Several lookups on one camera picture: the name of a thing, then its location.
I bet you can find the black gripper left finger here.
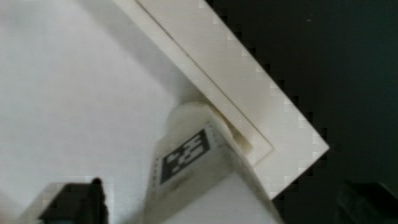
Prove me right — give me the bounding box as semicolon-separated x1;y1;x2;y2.
39;178;109;224

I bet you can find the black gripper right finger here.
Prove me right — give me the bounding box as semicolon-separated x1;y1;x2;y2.
334;181;398;224

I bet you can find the white table leg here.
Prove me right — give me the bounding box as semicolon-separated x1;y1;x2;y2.
142;102;285;224

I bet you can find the white square tabletop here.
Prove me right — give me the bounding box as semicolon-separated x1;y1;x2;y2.
0;0;329;224

